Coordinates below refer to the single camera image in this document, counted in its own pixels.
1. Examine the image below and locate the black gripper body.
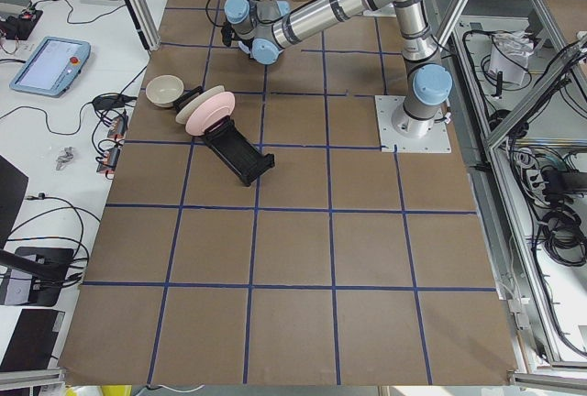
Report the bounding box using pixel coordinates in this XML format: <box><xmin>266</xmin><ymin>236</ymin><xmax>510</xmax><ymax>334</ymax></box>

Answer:
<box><xmin>221</xmin><ymin>23</ymin><xmax>252</xmax><ymax>55</ymax></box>

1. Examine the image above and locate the pink plate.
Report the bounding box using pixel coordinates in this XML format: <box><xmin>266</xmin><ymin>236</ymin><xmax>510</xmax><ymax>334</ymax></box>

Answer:
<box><xmin>185</xmin><ymin>92</ymin><xmax>235</xmax><ymax>137</ymax></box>

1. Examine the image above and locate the cream plate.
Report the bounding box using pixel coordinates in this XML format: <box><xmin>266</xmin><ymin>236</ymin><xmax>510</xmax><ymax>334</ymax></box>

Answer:
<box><xmin>173</xmin><ymin>85</ymin><xmax>225</xmax><ymax>125</ymax></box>

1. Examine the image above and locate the cream round bowl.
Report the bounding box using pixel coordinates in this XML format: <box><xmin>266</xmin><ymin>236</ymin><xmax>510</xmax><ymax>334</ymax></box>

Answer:
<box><xmin>145</xmin><ymin>75</ymin><xmax>184</xmax><ymax>108</ymax></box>

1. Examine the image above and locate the black dish rack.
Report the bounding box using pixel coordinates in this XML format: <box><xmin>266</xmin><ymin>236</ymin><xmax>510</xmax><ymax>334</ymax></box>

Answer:
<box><xmin>172</xmin><ymin>86</ymin><xmax>276</xmax><ymax>187</ymax></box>

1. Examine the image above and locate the near teach pendant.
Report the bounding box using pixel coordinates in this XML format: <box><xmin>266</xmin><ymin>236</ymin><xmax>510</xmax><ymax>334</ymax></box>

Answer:
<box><xmin>9</xmin><ymin>37</ymin><xmax>92</xmax><ymax>97</ymax></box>

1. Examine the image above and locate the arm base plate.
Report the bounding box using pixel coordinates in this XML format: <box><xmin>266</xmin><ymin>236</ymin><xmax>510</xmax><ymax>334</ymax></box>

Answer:
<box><xmin>374</xmin><ymin>95</ymin><xmax>451</xmax><ymax>154</ymax></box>

